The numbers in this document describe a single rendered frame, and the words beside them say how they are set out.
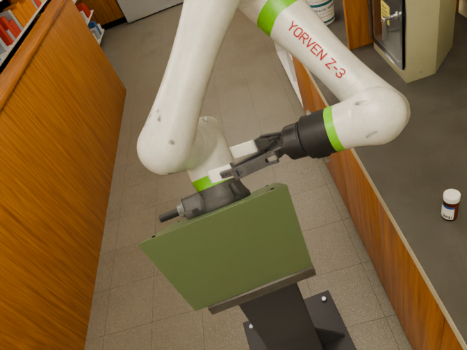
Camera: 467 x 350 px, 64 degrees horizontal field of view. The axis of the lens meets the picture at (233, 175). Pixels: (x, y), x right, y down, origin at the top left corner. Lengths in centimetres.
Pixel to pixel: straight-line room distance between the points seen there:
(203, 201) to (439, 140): 79
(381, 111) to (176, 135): 42
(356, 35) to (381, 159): 74
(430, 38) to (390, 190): 61
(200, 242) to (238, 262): 14
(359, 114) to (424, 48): 90
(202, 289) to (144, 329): 135
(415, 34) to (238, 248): 100
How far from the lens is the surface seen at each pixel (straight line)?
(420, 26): 154
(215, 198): 97
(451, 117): 148
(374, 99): 72
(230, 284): 106
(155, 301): 242
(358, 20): 186
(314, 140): 75
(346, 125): 73
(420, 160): 132
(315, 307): 207
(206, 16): 81
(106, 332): 251
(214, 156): 98
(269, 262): 103
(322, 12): 213
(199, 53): 82
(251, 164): 76
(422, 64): 162
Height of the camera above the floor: 188
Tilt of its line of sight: 42 degrees down
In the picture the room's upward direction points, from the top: 24 degrees counter-clockwise
